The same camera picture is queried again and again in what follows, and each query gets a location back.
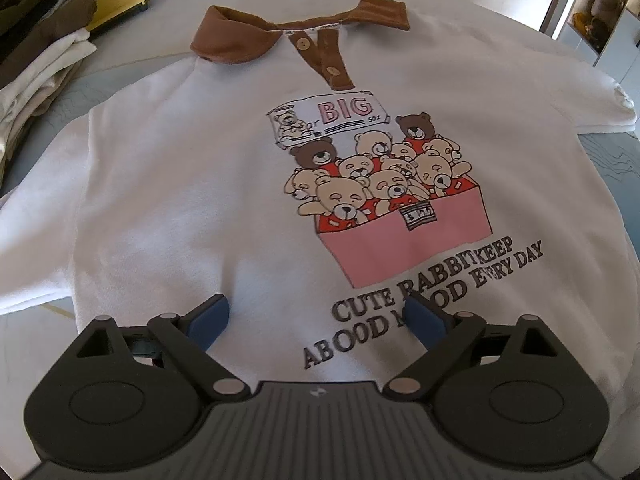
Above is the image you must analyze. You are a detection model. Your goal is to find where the white polo shirt brown collar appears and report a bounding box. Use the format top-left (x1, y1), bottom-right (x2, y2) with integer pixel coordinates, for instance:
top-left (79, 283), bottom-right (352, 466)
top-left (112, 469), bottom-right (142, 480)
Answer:
top-left (1, 0), bottom-right (639, 472)

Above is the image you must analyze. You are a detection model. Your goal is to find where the white cabinet with shelf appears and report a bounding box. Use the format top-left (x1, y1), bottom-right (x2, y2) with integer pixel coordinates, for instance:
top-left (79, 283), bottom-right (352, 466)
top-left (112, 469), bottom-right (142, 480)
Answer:
top-left (540, 0), bottom-right (639, 102)

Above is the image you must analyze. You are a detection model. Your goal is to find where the pile of folded clothes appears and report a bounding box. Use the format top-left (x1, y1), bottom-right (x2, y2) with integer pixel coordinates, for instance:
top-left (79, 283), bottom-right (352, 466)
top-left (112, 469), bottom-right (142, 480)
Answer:
top-left (1, 0), bottom-right (96, 167)

